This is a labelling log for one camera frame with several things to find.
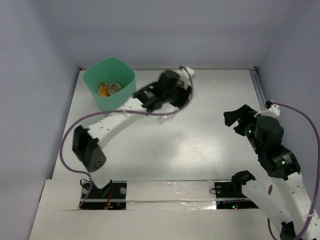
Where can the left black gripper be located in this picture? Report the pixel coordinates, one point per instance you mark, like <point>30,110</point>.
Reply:
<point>178,93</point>

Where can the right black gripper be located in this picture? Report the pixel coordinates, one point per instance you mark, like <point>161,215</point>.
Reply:
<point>245,112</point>

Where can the blue label yellow bottle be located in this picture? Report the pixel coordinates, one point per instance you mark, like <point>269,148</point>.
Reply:
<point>114,88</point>

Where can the short orange bottle yellow cap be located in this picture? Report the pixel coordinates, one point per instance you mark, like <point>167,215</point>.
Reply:
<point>103,86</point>

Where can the large clear water bottle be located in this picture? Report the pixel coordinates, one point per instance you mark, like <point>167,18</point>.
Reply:
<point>166,114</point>

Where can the small orange juice bottle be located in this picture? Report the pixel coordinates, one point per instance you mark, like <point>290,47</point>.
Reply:
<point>103,94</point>

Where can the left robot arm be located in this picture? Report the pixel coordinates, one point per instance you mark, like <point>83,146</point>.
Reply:
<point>164,98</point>

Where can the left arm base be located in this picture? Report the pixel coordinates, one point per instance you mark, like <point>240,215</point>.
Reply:
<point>110,197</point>

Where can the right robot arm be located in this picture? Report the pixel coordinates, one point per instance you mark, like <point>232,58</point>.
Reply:
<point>298,219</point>

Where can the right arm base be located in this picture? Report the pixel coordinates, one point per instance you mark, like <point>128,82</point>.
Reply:
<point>229,193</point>

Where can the green plastic bin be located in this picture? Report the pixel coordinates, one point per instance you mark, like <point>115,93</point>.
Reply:
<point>110,70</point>

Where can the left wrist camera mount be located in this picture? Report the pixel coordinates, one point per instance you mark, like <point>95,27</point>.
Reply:
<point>185,74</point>

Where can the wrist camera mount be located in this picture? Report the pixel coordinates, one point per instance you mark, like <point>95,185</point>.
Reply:
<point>272,110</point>
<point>185,74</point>

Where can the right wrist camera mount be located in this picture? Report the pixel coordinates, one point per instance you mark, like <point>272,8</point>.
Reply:
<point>272,110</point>

